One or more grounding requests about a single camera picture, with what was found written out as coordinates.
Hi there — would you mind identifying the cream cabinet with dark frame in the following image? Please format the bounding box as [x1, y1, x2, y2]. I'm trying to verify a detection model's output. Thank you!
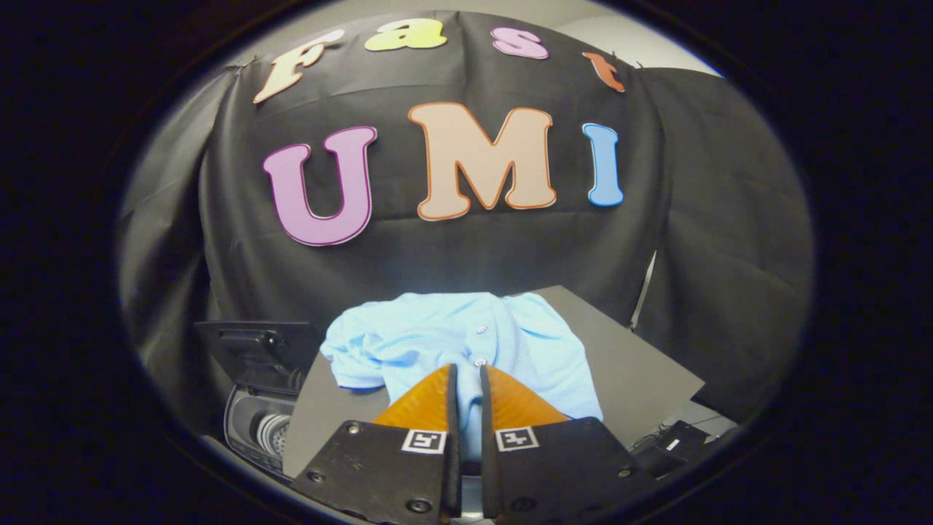
[283, 284, 706, 480]

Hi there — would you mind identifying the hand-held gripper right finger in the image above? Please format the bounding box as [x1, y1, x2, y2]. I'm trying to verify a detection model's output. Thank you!
[479, 365, 660, 525]

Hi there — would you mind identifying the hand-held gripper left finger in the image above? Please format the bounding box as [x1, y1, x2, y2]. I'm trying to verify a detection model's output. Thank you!
[292, 363, 461, 525]

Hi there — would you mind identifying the black device with white label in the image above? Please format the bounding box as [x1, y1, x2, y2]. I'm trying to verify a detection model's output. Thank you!
[633, 419, 712, 480]

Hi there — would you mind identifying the light blue shirt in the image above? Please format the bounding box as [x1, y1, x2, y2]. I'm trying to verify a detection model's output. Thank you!
[319, 292, 604, 464]

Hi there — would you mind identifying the black backdrop cloth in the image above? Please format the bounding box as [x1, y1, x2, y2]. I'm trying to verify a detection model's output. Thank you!
[117, 9, 816, 438]

